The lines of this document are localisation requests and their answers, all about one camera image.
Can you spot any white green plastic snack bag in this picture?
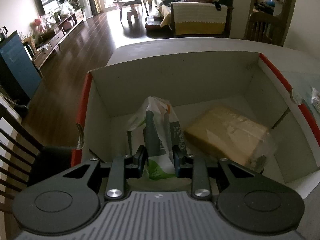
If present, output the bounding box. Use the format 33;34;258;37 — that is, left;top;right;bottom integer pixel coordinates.
127;96;187;180

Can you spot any bagged sliced bread loaf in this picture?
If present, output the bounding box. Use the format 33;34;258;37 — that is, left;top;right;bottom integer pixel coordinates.
184;105;277;173

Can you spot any red and white cardboard box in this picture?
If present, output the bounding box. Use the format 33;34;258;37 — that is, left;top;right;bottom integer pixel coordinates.
71;50;319;198

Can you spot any slatted chair at left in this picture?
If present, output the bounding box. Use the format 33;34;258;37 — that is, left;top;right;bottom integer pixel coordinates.
0;102;75;205

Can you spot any clear bag of buns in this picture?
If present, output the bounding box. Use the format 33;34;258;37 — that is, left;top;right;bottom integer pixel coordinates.
311;87;320;114

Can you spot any blue cabinet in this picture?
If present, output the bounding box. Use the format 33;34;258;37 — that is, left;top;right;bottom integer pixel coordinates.
0;31;41;106

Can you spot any long wooden TV console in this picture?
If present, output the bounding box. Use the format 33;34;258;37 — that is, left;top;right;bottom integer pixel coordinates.
32;9;85;69

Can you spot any small white stool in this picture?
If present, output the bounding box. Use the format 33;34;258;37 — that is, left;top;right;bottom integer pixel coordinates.
127;8;139;22

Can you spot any dark wooden dining chair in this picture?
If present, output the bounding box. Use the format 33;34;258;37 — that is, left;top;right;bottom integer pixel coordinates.
245;12;286;46

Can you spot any cream yellow sofa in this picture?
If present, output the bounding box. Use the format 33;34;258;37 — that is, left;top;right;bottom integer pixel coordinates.
157;0;233;37

